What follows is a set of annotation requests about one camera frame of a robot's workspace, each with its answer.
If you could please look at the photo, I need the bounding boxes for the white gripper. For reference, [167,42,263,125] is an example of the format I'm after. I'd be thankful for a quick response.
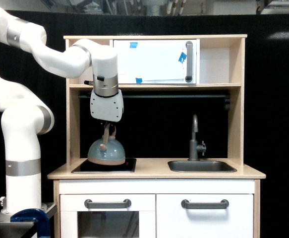
[90,89,124,135]

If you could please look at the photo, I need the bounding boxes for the blue beige toy teapot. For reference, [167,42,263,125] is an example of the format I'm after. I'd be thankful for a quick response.
[87,123,125,166]

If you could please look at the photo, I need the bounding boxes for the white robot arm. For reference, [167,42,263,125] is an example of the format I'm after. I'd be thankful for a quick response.
[0,7,123,215]

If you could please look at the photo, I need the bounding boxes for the black toy stove top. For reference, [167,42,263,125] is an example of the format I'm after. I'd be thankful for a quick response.
[71,158,136,174]

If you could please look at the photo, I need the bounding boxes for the blue tape piece bottom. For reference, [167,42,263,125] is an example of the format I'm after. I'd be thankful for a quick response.
[136,78,142,84]

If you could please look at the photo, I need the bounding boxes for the blue tape piece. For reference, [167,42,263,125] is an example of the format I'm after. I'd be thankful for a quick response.
[130,42,138,49]
[178,52,187,63]
[136,78,142,84]

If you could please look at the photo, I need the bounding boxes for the white toy microwave door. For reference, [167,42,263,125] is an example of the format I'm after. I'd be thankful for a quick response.
[113,39,200,84]

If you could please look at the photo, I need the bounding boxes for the blue tape piece top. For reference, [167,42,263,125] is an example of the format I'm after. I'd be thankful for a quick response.
[130,42,138,49]

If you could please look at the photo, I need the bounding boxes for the grey toy faucet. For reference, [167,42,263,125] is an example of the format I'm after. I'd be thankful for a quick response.
[188,115,206,161]

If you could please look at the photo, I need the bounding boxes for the wooden toy kitchen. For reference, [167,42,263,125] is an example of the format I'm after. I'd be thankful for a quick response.
[48,34,266,238]

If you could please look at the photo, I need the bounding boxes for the grey toy sink basin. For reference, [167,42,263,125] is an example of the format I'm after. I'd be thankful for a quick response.
[168,161,237,173]

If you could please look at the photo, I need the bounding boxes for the blue tape piece right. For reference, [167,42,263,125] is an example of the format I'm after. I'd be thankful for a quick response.
[178,52,187,63]

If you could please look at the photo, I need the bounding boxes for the blue c-clamp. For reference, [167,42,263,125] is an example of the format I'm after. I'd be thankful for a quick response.
[10,208,51,238]

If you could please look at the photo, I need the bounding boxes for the grey oven door handle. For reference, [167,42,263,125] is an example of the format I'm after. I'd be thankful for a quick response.
[84,199,131,209]

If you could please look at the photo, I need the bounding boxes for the grey hanging rail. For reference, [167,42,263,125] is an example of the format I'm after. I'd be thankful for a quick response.
[79,93,231,99]

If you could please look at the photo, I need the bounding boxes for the grey microwave handle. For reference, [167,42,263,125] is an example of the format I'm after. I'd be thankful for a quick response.
[185,41,193,82]

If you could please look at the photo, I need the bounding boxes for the grey cabinet door handle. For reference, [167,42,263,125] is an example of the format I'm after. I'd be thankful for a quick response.
[181,199,229,210]

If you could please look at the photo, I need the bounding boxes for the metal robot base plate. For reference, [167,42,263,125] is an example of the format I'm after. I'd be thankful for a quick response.
[0,202,58,227]

